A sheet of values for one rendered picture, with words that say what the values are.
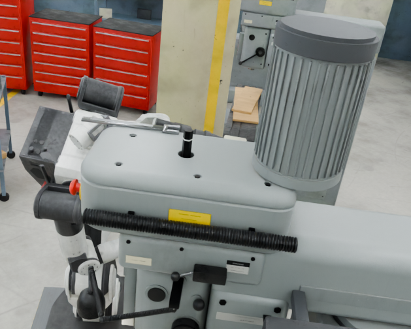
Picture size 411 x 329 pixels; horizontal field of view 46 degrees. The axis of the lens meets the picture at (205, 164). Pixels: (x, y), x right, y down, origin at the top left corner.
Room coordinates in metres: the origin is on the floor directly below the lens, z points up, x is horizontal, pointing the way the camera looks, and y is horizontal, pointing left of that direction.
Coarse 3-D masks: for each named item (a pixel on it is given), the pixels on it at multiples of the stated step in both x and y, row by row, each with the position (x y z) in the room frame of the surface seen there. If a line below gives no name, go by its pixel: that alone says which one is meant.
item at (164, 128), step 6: (84, 120) 1.07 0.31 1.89; (90, 120) 1.07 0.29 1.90; (96, 120) 1.07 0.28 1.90; (102, 120) 1.08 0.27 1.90; (108, 120) 1.08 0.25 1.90; (114, 120) 1.09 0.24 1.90; (126, 126) 1.07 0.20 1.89; (132, 126) 1.07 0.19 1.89; (138, 126) 1.07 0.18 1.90; (144, 126) 1.08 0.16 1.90; (150, 126) 1.08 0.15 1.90; (156, 126) 1.08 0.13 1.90; (162, 126) 1.09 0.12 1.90; (168, 126) 1.10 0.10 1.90; (174, 126) 1.10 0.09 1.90; (162, 132) 1.06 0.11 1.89; (168, 132) 1.06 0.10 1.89; (174, 132) 1.06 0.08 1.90
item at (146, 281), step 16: (144, 272) 0.88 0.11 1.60; (160, 272) 0.88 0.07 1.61; (144, 288) 0.88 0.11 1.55; (160, 288) 0.87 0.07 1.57; (192, 288) 0.87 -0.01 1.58; (208, 288) 0.88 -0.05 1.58; (144, 304) 0.88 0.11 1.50; (160, 304) 0.87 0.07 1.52; (192, 304) 0.87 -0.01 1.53; (144, 320) 0.88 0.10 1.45; (160, 320) 0.87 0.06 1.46
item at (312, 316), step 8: (312, 312) 0.93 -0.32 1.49; (312, 320) 0.91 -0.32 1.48; (320, 320) 0.88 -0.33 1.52; (328, 320) 0.88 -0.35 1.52; (336, 320) 0.88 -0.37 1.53; (344, 320) 0.86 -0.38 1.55; (352, 320) 0.85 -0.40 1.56; (360, 320) 0.86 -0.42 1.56; (368, 320) 0.86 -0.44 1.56; (360, 328) 0.83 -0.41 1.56; (368, 328) 0.83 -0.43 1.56; (376, 328) 0.84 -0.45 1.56; (384, 328) 0.84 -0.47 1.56; (392, 328) 0.84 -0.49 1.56; (400, 328) 0.85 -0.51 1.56; (408, 328) 0.85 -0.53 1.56
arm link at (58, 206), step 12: (48, 192) 1.25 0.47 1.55; (60, 192) 1.27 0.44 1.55; (48, 204) 1.21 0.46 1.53; (60, 204) 1.21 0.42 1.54; (72, 204) 1.21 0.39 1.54; (48, 216) 1.20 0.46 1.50; (60, 216) 1.20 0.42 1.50; (72, 216) 1.19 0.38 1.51; (60, 228) 1.21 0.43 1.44; (72, 228) 1.22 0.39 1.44
